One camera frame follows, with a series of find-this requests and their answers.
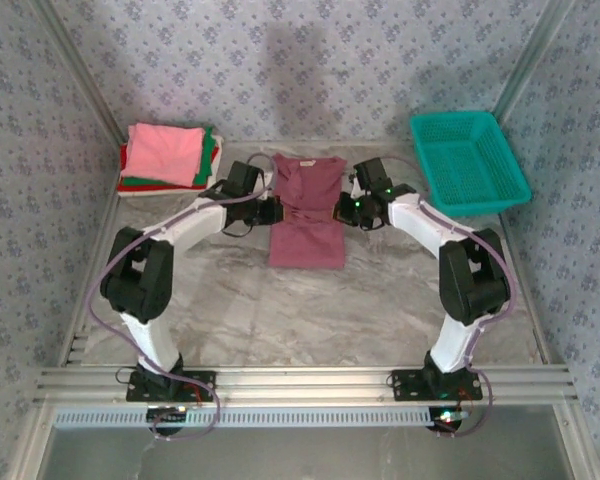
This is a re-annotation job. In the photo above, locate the maroon t-shirt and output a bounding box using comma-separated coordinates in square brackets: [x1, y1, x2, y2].
[267, 153, 349, 271]

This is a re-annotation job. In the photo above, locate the stack of folded clothes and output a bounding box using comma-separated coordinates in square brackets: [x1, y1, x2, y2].
[117, 134, 226, 199]

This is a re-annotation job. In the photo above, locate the folded green t-shirt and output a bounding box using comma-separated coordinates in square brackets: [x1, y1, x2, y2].
[122, 125, 219, 191]

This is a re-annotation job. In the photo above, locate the folded pink t-shirt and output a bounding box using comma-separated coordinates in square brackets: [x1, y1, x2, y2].
[120, 123, 206, 189]

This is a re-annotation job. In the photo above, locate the teal plastic basket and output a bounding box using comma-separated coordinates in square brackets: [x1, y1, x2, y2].
[409, 110, 533, 217]

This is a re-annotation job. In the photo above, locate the folded red t-shirt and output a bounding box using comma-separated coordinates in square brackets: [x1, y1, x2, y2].
[117, 143, 196, 194]

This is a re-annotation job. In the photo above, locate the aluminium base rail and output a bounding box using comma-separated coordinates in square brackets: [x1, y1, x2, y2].
[29, 364, 579, 404]

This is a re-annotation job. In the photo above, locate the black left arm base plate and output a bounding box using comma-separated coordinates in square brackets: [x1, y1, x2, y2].
[125, 369, 217, 403]

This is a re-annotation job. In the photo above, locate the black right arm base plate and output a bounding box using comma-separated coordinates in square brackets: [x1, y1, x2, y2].
[390, 368, 484, 401]

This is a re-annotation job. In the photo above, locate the aluminium frame post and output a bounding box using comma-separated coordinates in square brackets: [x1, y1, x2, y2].
[32, 0, 129, 146]
[492, 0, 576, 126]

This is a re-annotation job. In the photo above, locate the grey slotted cable duct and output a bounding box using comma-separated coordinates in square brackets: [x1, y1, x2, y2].
[54, 405, 439, 430]

